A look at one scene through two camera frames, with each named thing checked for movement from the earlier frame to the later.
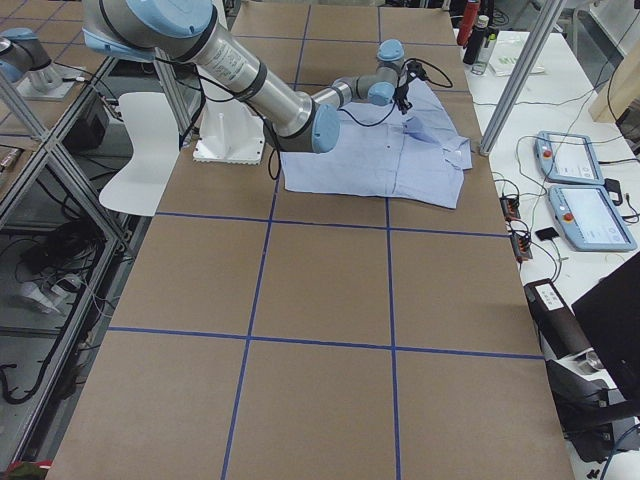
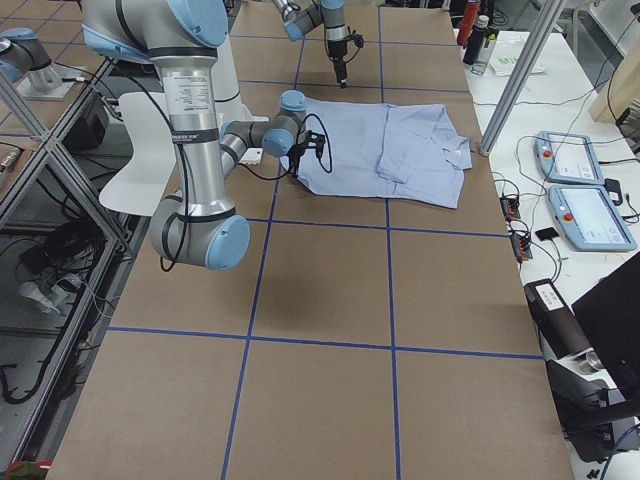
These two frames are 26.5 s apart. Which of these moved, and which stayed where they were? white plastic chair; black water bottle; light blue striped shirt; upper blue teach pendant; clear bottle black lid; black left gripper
Moved: black left gripper; light blue striped shirt
Stayed: white plastic chair; black water bottle; upper blue teach pendant; clear bottle black lid
